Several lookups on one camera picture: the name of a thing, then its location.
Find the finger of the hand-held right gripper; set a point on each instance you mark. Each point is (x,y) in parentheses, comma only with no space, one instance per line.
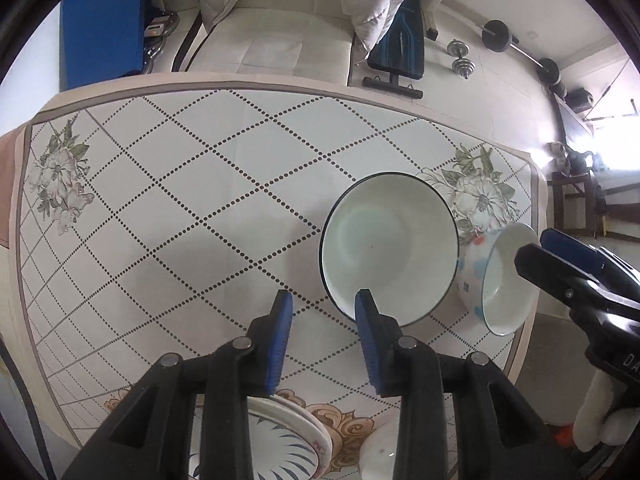
(570,250)
(545,266)

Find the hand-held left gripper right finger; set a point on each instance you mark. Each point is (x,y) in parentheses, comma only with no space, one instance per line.
(372,340)

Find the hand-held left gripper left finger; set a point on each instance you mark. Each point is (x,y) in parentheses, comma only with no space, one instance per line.
(280,340)

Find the white bowl with coloured dots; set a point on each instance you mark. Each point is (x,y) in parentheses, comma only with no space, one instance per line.
(500,285)

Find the white bowl with black rim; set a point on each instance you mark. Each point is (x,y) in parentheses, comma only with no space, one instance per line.
(390,240)

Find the white plate with blue stripes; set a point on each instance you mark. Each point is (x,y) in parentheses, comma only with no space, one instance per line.
(280,450)

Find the plain white bowl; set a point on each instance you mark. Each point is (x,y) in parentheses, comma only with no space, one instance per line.
(377,452)

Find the blue patterned plate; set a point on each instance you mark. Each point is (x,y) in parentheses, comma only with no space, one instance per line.
(324,447)

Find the short barbell with black plates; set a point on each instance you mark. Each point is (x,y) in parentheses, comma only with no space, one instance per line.
(497,35)

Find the dark wooden chair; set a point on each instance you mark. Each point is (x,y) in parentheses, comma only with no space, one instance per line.
(575,185)

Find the white goose toy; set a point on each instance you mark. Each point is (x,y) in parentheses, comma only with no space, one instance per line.
(592,410)

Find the black box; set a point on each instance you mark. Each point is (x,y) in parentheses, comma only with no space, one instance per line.
(580,100)

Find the floral diamond pattern tablecloth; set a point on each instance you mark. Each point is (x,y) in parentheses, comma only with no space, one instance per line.
(175,185)

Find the chrome dumbbell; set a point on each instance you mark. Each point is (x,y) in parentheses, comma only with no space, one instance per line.
(457,50)

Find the black and blue weight bench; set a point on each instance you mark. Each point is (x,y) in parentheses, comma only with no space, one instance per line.
(400,40)

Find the white puffer jacket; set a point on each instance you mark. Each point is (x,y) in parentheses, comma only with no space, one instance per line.
(375,5)

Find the small grey scale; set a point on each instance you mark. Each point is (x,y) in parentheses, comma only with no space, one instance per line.
(160,27)

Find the blue folding mat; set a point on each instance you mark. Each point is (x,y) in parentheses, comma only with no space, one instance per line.
(100,25)

